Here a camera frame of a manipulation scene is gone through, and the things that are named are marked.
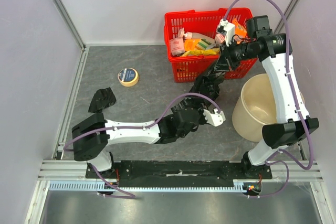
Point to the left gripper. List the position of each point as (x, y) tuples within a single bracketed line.
[(193, 107)]

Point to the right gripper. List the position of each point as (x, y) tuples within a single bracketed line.
[(226, 56)]

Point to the black trash bag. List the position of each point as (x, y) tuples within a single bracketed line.
[(102, 99), (207, 84)]

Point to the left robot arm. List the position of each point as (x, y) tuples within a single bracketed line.
[(98, 133)]

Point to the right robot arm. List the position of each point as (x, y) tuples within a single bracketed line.
[(293, 121)]

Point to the beige trash bin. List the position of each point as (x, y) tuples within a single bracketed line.
[(257, 106)]

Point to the yellow snack bag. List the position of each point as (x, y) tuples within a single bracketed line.
[(207, 52)]

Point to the pink small packet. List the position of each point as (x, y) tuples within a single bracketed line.
[(219, 39)]

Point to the orange carton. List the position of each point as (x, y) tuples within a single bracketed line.
[(240, 31)]

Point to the green yellow packet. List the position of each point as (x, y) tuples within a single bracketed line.
[(203, 44)]

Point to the red plastic basket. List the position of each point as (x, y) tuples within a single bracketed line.
[(186, 69)]

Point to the orange snack pack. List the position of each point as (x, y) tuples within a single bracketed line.
[(191, 44)]

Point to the pink capped bottle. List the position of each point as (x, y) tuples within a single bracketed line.
[(192, 35)]

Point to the pink pouch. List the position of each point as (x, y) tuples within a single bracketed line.
[(177, 46)]

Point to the masking tape roll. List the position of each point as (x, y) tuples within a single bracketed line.
[(128, 77)]

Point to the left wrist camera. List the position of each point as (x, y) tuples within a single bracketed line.
[(214, 117)]

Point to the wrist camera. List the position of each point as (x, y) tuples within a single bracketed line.
[(227, 29), (214, 117)]

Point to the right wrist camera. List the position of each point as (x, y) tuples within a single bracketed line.
[(227, 29)]

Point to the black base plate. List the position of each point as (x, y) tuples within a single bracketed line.
[(182, 174)]

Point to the slotted cable duct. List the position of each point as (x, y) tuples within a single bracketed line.
[(237, 187)]

